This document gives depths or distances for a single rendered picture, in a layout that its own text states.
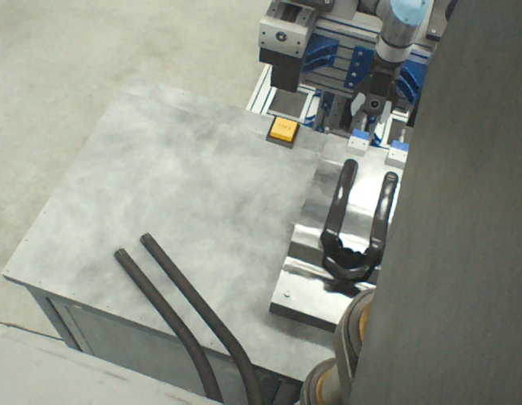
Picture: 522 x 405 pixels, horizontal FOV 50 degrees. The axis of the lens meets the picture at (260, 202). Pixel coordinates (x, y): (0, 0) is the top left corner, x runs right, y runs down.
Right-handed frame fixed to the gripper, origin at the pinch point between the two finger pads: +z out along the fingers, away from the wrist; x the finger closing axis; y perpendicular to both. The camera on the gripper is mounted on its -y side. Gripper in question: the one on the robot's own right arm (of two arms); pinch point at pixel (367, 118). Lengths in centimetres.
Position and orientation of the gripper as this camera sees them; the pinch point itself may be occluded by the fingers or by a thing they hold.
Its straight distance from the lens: 142.0
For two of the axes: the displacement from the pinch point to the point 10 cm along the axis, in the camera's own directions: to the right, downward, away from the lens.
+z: -0.8, 5.3, 8.5
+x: -9.5, -3.1, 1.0
